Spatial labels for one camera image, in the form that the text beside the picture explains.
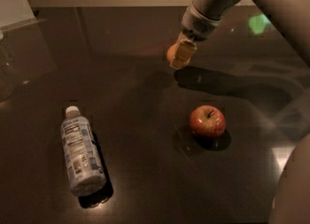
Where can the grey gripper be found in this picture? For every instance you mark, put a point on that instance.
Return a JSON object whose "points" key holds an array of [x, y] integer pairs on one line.
{"points": [[198, 24]]}

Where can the orange fruit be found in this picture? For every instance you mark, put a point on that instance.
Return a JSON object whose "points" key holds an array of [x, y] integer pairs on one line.
{"points": [[170, 57]]}

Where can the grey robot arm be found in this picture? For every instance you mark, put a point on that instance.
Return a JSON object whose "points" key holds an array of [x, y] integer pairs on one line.
{"points": [[291, 203]]}

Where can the red apple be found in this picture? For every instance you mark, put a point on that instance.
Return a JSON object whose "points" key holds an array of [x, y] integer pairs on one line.
{"points": [[207, 122]]}

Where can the clear plastic water bottle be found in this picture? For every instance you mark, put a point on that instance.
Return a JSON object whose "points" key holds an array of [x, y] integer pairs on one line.
{"points": [[84, 167]]}

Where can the white board at left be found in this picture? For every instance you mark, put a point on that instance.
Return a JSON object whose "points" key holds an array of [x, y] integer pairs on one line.
{"points": [[15, 14]]}

